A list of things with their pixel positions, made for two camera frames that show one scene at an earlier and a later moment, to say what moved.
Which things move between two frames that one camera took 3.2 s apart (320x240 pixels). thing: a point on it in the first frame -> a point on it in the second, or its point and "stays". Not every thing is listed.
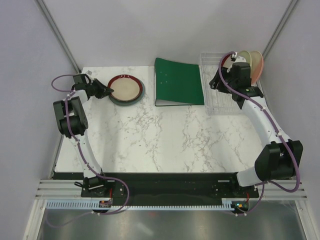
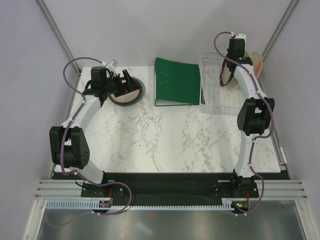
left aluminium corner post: [47, 16] stays
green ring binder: [177, 83] stays
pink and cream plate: [257, 65] stays
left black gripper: [104, 91] -> [123, 88]
